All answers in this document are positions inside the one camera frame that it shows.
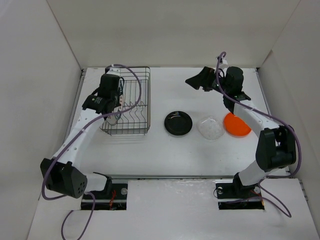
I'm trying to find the black round plate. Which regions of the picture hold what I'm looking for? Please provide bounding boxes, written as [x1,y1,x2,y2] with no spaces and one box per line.
[164,111,193,137]

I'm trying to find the orange round plate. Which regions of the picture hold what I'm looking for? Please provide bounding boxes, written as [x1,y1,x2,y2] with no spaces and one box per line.
[223,113,252,137]

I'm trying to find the aluminium table edge rail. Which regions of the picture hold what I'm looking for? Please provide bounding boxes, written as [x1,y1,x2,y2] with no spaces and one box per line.
[59,68,87,150]

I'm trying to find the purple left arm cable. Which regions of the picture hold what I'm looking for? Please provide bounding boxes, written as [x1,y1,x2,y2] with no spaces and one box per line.
[41,63,145,238]

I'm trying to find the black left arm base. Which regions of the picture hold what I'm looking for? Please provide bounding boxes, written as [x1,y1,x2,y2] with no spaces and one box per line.
[91,178,128,211]

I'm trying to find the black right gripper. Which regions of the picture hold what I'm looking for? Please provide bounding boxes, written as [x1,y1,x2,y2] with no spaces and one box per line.
[185,66,230,96]

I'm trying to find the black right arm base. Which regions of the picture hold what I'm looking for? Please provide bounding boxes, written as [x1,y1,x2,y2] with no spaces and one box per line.
[214,179,265,210]

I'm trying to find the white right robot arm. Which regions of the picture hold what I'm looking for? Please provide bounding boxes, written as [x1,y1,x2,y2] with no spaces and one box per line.
[185,66,297,197]

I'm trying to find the grey wire dish rack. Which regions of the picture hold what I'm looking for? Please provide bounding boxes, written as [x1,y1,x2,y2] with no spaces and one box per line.
[100,66,151,135]

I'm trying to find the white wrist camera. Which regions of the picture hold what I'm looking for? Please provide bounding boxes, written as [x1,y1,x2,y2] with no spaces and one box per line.
[107,66,121,77]
[216,56,229,69]

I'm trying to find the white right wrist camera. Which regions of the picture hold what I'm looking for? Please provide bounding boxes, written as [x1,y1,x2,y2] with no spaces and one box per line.
[216,56,229,69]

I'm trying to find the white plate with green rim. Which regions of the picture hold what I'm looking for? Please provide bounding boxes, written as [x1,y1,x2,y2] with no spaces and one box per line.
[105,95,124,126]

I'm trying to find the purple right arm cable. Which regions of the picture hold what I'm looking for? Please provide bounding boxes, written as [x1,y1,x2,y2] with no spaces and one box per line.
[214,51,303,218]

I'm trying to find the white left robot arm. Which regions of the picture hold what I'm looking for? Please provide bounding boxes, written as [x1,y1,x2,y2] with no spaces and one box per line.
[40,73,122,199]

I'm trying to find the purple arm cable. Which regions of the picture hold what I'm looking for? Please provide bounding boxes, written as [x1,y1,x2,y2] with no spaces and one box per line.
[41,63,145,238]
[214,51,303,218]

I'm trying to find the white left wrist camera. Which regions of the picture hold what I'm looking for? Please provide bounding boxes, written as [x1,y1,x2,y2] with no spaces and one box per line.
[107,66,121,77]

